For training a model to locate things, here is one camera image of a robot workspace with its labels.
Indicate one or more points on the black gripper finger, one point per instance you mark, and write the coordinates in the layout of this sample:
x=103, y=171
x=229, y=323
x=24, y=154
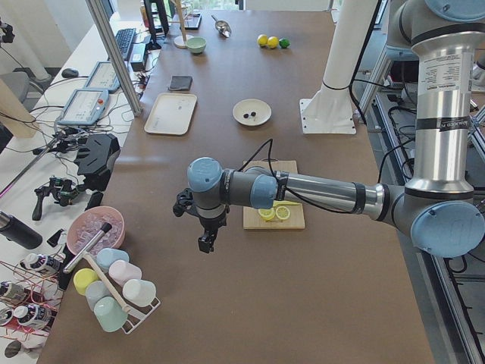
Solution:
x=204, y=243
x=212, y=239

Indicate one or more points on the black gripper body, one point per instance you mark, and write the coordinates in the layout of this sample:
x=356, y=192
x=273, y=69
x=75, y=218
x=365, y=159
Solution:
x=211, y=224

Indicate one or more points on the white round plate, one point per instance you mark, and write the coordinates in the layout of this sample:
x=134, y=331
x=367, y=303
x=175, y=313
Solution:
x=262, y=109

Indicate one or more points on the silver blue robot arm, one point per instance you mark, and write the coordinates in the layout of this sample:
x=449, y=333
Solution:
x=435, y=208

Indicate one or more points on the cream rectangular tray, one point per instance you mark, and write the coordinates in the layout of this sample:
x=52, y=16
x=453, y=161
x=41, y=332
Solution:
x=171, y=114

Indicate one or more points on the bamboo cutting board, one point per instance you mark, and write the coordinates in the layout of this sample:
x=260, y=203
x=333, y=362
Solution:
x=252, y=220

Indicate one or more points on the left lemon slice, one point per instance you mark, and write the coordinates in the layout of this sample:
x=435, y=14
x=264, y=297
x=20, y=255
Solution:
x=267, y=214

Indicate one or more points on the lemon slice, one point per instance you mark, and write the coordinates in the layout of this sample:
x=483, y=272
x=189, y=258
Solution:
x=267, y=214
x=282, y=213

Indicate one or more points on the right lemon slice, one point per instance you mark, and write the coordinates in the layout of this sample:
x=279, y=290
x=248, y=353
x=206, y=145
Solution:
x=282, y=213

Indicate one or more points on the white plastic cup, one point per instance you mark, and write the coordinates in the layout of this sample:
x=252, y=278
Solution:
x=139, y=292

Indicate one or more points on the pink plastic cup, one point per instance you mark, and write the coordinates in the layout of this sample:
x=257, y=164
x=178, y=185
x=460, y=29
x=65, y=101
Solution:
x=121, y=272

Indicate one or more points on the metal muddler black tip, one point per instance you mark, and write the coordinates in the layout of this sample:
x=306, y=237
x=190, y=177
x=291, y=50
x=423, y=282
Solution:
x=106, y=227

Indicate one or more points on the blue plastic cup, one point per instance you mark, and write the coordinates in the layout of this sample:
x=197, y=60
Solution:
x=107, y=256

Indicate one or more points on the mint plastic cup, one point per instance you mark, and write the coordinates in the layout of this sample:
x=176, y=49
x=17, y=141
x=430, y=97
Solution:
x=109, y=314

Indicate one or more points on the grey plastic cup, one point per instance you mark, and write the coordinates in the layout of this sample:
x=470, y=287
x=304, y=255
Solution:
x=94, y=292

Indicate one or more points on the pink bowl with ice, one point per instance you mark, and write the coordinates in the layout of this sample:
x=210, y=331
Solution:
x=89, y=223

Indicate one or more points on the yellow plastic cup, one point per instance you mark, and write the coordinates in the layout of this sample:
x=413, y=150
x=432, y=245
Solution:
x=83, y=278

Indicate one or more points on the black perforated stand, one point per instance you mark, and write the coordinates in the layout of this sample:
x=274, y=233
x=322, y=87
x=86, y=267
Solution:
x=95, y=159

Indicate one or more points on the dark grey folded cloth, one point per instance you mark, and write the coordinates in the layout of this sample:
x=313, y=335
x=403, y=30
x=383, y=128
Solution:
x=180, y=83

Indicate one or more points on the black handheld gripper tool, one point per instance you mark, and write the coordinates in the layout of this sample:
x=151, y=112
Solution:
x=63, y=190

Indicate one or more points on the small labelled bottle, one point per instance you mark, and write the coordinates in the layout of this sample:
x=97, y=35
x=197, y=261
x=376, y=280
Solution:
x=43, y=264

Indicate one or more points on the near teach pendant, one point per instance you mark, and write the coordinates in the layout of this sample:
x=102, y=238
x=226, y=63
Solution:
x=84, y=107

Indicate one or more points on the teach pendant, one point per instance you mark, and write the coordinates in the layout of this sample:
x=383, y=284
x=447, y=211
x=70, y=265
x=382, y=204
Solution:
x=84, y=107
x=103, y=76

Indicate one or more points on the mint green bowl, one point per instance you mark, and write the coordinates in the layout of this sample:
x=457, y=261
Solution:
x=196, y=45

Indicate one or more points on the far teach pendant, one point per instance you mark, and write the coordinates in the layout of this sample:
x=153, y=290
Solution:
x=103, y=76

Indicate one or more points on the wooden glass holder stand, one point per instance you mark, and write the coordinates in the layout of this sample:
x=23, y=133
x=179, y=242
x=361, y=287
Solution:
x=180, y=41

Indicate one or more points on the black thermos bottle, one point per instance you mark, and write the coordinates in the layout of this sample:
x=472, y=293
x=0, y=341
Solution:
x=18, y=232

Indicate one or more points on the yellow lemon outer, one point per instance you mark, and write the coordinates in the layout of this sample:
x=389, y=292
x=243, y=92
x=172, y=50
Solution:
x=262, y=40

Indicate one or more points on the yellow lemon near lime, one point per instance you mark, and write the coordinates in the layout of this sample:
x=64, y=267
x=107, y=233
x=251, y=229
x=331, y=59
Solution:
x=272, y=42

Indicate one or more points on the green lime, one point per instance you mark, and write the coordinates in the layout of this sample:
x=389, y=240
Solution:
x=284, y=43

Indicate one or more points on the metal scoop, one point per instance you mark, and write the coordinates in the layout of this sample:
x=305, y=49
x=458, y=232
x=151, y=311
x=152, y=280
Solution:
x=222, y=27

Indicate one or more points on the black keyboard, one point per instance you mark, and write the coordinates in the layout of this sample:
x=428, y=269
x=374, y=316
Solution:
x=124, y=39

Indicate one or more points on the black computer mouse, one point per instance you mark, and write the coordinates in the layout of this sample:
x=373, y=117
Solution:
x=68, y=73

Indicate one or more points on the white wire cup rack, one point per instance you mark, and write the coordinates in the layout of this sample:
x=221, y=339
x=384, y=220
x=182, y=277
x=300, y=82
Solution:
x=137, y=315

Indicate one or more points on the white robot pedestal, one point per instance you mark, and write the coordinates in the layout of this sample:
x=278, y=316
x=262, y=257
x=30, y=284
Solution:
x=329, y=111

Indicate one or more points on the aluminium frame post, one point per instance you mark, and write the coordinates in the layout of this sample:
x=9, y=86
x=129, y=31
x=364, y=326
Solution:
x=103, y=26

